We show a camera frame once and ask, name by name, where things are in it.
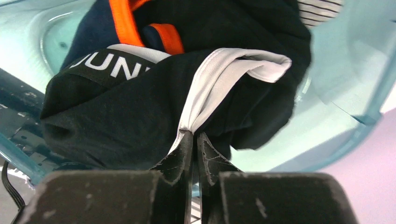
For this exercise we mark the black garment in tub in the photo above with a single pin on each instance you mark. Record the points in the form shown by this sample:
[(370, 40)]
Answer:
[(253, 112)]

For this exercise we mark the teal plastic tub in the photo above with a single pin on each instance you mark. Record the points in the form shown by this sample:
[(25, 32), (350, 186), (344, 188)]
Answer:
[(342, 97)]

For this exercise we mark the navy orange-band underwear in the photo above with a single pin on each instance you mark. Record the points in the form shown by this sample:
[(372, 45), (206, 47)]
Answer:
[(111, 22)]

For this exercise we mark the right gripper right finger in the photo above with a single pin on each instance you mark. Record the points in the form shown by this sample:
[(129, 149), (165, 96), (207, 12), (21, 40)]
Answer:
[(210, 164)]

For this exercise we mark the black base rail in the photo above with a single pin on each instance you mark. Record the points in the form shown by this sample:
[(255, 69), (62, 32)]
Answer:
[(21, 129)]

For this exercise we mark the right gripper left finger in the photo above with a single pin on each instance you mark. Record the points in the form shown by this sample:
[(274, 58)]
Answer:
[(172, 202)]

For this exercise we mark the black white-band underwear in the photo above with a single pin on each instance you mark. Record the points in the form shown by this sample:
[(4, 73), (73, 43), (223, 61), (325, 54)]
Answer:
[(127, 107)]

